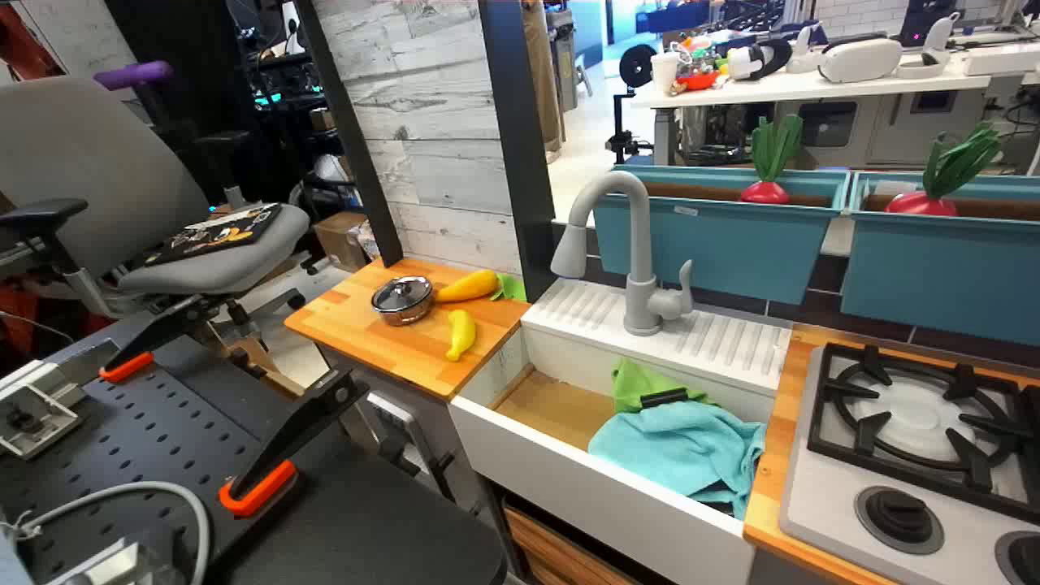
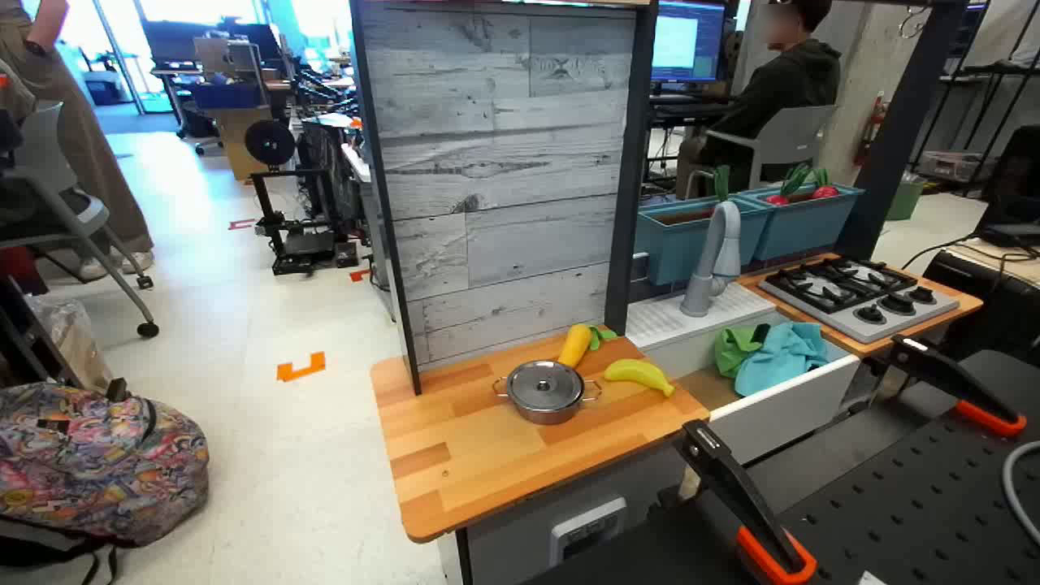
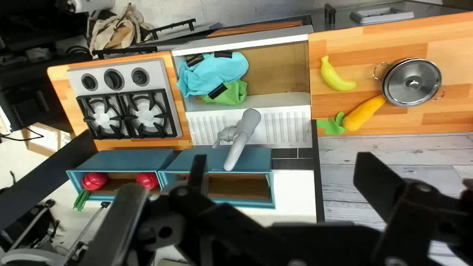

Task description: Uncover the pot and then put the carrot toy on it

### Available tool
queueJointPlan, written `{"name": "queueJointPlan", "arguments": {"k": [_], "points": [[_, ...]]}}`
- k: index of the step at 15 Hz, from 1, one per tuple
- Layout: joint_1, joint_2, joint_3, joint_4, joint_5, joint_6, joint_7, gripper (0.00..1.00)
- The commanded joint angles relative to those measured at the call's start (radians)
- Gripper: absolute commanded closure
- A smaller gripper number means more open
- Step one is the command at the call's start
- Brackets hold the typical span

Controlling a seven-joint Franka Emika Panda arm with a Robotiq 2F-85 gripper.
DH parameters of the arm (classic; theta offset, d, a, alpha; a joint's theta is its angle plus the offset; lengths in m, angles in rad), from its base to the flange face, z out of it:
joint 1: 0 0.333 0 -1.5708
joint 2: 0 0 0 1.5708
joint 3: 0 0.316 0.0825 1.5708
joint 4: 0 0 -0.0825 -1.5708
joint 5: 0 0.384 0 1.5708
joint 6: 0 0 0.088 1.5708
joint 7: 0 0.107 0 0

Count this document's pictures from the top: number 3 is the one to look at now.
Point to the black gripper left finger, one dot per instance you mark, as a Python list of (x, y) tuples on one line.
[(197, 173)]

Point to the grey toy faucet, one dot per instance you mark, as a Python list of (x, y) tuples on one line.
[(242, 136)]

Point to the round steel pot lid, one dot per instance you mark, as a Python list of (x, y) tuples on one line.
[(412, 83)]

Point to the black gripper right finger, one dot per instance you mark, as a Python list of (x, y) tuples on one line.
[(379, 179)]

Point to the green toy vegetable stem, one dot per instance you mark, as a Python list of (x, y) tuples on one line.
[(80, 202)]

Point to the wooden counter board under stove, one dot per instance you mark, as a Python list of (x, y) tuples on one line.
[(61, 86)]

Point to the yellow-green banana toy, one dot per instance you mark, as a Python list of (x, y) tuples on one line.
[(333, 77)]

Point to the green cloth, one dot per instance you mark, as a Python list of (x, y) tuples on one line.
[(231, 94)]

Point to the light blue cloth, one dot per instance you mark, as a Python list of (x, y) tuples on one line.
[(209, 71)]

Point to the grey toy stove black grates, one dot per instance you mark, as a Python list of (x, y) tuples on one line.
[(123, 101)]

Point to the beige cloth bag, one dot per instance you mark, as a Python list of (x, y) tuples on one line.
[(114, 30)]

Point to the red toy vegetable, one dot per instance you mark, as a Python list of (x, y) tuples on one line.
[(148, 181), (95, 181)]

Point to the blue toy shelf bin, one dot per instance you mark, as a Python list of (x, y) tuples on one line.
[(246, 165), (128, 160)]

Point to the white toy sink basin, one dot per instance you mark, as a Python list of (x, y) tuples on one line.
[(276, 126)]

